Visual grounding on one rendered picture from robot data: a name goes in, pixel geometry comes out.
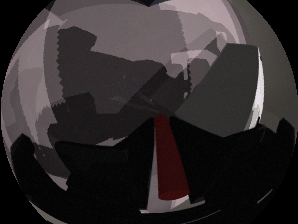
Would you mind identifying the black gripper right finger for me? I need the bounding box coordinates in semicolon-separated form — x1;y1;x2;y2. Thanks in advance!
169;116;266;204

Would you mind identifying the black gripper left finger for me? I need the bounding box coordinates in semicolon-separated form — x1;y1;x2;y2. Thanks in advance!
55;117;154;210

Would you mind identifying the dark red peg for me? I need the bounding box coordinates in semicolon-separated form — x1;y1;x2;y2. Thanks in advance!
154;115;190;201

